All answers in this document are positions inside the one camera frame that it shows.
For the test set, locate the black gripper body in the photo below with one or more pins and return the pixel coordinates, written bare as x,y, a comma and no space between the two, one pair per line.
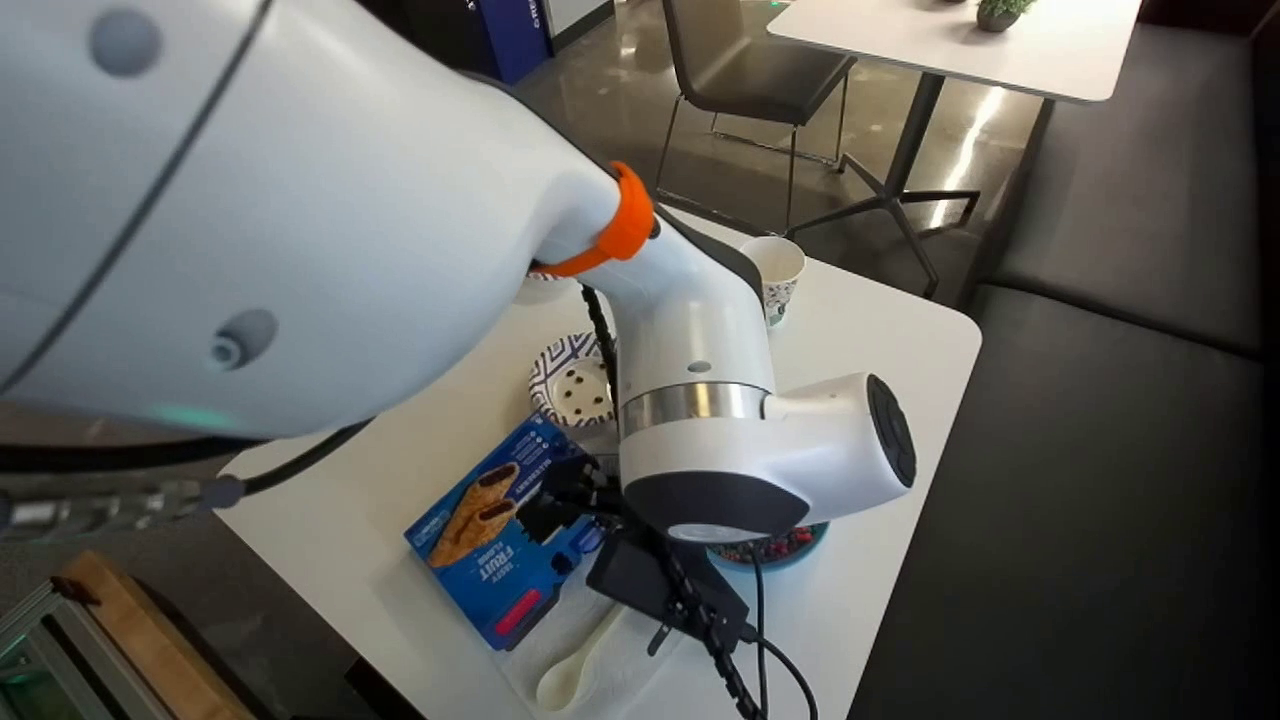
675,586

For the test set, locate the blue cracker box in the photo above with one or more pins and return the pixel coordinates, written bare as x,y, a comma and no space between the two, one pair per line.
499,543

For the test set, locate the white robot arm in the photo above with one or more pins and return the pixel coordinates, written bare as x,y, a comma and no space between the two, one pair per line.
277,217

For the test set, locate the patterned bowl near box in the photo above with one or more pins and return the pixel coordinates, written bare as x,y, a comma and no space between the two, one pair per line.
569,382

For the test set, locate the white plastic spoon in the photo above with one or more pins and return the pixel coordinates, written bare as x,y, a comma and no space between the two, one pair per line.
562,683

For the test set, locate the blue bowl with red contents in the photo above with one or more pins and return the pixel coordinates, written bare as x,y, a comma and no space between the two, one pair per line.
776,548

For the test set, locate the patterned paper cup right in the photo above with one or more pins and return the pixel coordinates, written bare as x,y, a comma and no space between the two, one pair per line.
776,264

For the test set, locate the dark bench sofa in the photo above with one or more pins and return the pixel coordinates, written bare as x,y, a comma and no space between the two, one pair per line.
1100,530

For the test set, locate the black cushioned chair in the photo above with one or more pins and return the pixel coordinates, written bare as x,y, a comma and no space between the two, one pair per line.
728,66

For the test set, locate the wooden shelf unit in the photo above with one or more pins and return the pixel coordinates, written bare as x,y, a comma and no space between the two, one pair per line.
93,646

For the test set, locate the green potted plant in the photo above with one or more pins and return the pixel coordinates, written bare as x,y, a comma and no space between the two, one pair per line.
1002,14

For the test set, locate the white side table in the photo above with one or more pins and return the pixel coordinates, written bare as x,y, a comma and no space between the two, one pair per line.
1058,51

